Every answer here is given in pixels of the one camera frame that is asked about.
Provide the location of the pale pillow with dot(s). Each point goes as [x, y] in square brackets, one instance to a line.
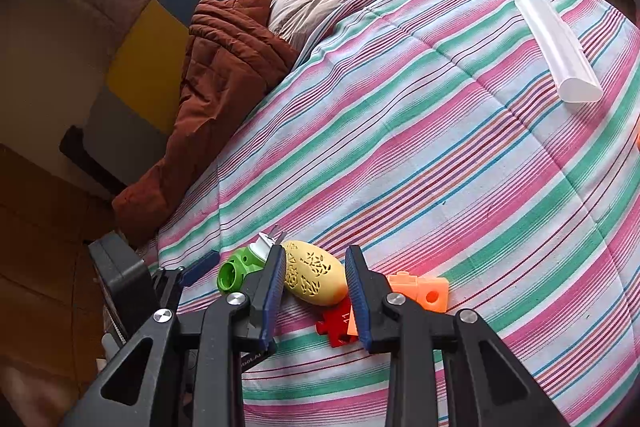
[310, 9]

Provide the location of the translucent white tube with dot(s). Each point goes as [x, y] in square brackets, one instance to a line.
[560, 52]

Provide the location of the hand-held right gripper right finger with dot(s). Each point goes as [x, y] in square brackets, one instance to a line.
[357, 297]

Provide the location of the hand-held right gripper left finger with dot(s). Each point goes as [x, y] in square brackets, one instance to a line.
[272, 297]

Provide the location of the grey yellow blue headboard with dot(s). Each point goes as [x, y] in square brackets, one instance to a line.
[150, 52]

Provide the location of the red puzzle piece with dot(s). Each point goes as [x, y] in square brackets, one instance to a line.
[335, 322]

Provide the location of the wooden wardrobe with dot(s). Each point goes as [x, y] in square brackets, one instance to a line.
[40, 257]

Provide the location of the brown quilt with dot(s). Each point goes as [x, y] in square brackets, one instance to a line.
[220, 72]

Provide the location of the yellow perforated oval case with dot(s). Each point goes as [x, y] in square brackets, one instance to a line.
[312, 277]

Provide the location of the orange plastic block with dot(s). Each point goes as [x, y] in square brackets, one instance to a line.
[425, 294]

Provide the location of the green and white toy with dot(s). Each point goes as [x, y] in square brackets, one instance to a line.
[240, 268]

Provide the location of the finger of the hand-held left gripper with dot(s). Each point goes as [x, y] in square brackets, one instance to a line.
[200, 269]

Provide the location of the striped bed sheet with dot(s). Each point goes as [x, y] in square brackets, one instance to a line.
[425, 157]

